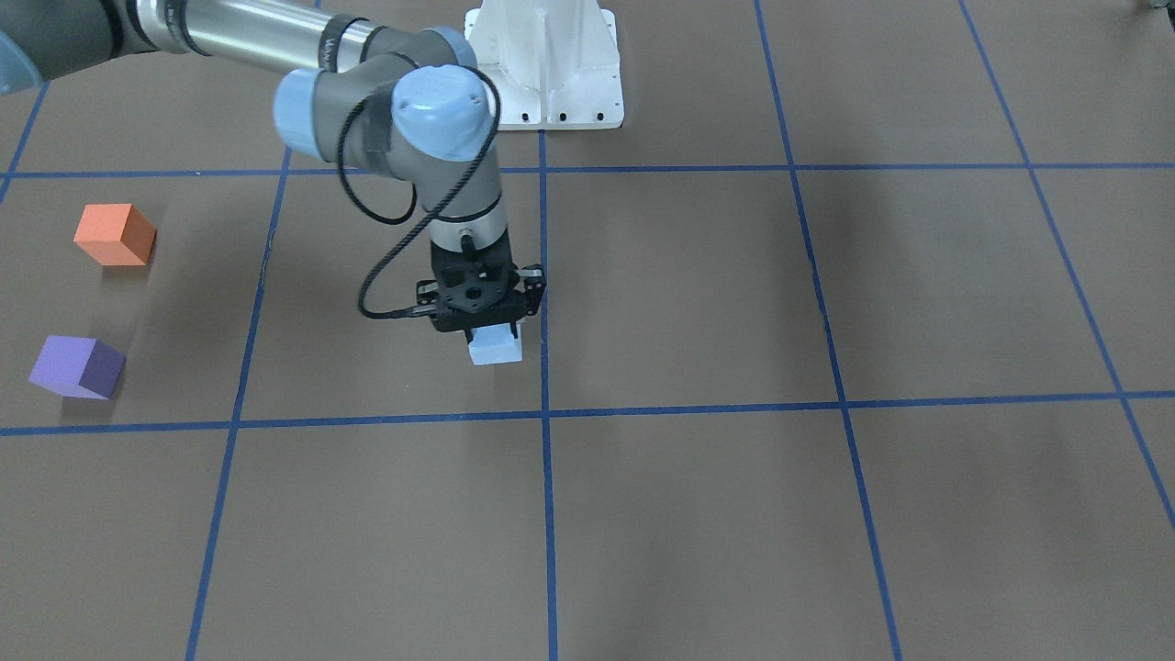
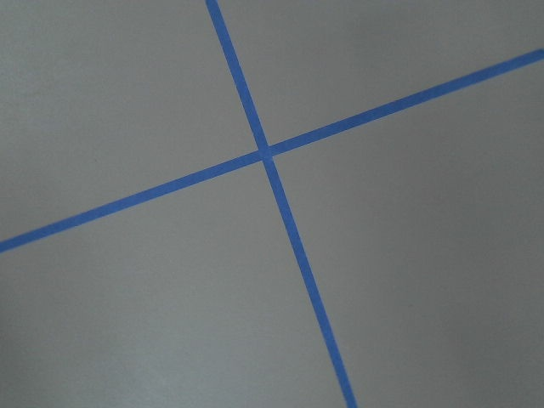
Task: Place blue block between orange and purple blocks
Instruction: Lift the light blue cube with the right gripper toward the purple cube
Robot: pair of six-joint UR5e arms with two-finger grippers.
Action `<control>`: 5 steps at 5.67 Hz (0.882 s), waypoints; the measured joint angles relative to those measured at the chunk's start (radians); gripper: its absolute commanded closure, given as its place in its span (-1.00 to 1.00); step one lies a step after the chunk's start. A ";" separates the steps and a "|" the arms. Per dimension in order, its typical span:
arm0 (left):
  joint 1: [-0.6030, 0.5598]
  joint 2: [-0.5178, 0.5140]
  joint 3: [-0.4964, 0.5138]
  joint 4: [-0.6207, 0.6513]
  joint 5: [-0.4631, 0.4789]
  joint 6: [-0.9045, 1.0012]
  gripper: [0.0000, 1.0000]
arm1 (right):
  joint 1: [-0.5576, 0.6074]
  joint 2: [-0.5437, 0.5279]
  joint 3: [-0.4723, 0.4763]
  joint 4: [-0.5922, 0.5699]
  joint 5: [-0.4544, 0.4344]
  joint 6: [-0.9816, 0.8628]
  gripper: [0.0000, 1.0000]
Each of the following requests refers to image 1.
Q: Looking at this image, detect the purple foam block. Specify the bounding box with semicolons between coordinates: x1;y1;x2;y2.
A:
28;335;126;400

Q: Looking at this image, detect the black gripper of second arm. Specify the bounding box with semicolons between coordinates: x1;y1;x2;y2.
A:
416;232;546;333

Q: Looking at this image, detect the grey blue second robot arm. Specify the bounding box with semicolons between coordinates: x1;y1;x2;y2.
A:
1;1;546;342

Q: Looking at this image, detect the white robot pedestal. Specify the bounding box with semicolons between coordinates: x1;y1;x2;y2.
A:
464;1;625;131

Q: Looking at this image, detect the light blue foam block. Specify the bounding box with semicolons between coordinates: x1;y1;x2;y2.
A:
466;322;523;365

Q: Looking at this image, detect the orange foam block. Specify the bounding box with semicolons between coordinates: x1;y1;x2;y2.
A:
73;204;157;267

